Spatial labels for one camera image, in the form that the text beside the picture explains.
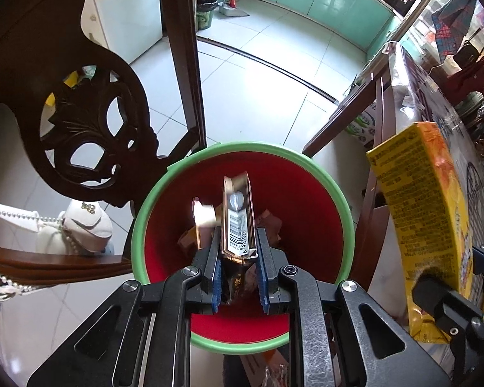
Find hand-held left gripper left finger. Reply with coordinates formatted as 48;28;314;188
26;226;222;387

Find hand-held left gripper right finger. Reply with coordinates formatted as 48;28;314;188
255;228;452;387

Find brown barcode wrapper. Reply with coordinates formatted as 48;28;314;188
220;171;263;305

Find yellow carton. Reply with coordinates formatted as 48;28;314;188
366;122;484;345

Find red bin with green rim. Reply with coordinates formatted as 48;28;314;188
130;141;356;356

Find black trash bin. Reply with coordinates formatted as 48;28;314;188
196;0;218;31

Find brown paper scrap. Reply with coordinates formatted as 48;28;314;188
177;226;198;256
258;207;283;246

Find gold foil wrapper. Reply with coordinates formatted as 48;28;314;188
191;197;220;251

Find orange snack packet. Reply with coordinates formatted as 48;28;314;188
242;349;303;387

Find floral tablecloth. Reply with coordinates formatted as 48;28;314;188
389;42;484;303

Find red cloth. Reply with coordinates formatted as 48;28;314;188
444;50;484;101

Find wooden dining table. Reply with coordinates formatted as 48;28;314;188
302;42;398;291

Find white green carton box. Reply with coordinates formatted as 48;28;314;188
345;105;382;146

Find plaid umbrella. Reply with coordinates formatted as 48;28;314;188
429;0;479;61

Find grey dustpan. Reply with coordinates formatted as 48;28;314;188
219;0;251;19

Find white refrigerator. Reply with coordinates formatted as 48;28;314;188
83;0;164;63

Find teal kitchen cabinets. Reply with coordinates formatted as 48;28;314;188
197;0;406;61

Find carved dark wooden chair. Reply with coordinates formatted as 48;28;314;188
0;0;208;291

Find white handbag with pearl chain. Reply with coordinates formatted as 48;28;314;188
0;201;116;296

